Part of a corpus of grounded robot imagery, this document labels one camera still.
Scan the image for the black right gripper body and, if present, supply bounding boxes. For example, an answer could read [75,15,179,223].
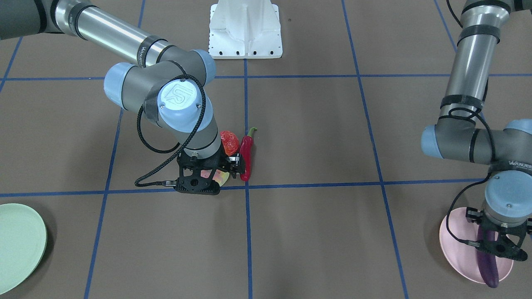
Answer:
[174,149,246,195]

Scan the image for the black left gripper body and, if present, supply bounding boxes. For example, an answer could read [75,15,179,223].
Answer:
[465,207,531,262]

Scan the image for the halved peach slice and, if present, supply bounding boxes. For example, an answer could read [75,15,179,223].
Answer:
[201,169,230,186]

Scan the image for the purple eggplant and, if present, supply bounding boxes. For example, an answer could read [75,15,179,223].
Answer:
[476,226,499,288]

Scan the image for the red peach fruit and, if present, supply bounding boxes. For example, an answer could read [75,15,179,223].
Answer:
[220,130,240,156]

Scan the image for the red chili pepper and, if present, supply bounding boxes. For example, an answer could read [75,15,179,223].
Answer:
[239,127,258,182]

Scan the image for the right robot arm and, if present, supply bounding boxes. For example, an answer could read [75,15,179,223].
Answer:
[1,0,245,195]

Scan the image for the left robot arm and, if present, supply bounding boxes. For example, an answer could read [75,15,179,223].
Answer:
[421,0,532,261]

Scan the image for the pink plate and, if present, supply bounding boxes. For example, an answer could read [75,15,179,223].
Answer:
[439,208,514,284]

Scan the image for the light green plate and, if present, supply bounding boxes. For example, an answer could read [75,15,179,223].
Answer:
[0,203,48,294]

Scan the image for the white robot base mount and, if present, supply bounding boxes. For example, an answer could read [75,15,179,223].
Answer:
[208,0,283,59]

